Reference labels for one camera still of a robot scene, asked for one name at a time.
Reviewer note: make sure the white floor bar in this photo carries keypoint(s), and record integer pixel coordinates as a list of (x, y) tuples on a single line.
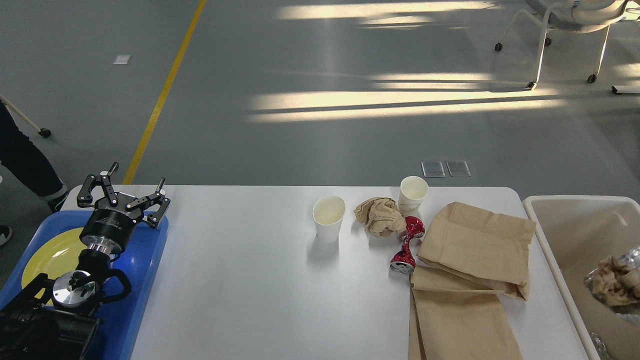
[(625, 89)]

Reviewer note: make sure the white frame with casters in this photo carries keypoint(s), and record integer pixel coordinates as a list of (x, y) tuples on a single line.
[(41, 131)]

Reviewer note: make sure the person in dark trousers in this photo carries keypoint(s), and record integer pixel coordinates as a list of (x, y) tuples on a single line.
[(28, 164)]

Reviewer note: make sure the yellow round plate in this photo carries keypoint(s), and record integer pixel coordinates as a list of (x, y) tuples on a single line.
[(56, 257)]

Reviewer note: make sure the white plastic bin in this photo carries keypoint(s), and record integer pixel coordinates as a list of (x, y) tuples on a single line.
[(576, 232)]

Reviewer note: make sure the brown paper bag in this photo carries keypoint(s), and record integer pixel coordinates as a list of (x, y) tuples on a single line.
[(452, 318), (487, 248)]

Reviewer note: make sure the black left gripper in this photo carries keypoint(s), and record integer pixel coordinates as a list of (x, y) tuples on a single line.
[(109, 227)]

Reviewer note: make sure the white paper cup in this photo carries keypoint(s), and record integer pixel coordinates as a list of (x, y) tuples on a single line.
[(328, 213), (412, 192)]

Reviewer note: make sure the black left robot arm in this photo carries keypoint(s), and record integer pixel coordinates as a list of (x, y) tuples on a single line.
[(94, 309)]

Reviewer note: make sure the white chair on casters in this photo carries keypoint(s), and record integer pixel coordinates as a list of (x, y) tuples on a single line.
[(573, 16)]

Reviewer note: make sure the crumpled brown paper ball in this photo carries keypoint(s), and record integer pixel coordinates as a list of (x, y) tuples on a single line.
[(380, 216)]

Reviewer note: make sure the brown paper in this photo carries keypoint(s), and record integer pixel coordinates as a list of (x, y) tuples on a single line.
[(616, 283)]

